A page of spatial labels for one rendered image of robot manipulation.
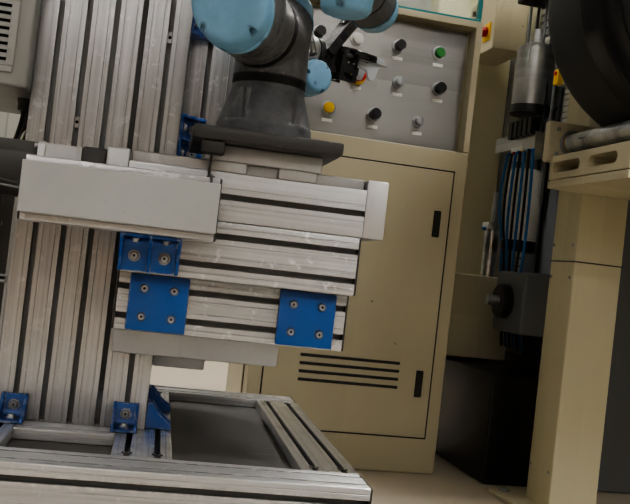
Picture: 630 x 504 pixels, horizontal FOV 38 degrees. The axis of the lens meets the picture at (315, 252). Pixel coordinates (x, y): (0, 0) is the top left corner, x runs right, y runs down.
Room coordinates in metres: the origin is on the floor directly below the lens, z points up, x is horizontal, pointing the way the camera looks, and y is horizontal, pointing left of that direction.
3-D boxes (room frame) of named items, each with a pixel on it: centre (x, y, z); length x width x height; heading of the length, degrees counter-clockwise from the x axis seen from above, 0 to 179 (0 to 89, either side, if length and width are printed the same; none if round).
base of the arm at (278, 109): (1.45, 0.10, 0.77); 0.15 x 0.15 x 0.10
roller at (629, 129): (2.05, -0.62, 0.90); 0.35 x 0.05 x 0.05; 12
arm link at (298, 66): (1.45, 0.10, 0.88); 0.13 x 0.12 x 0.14; 164
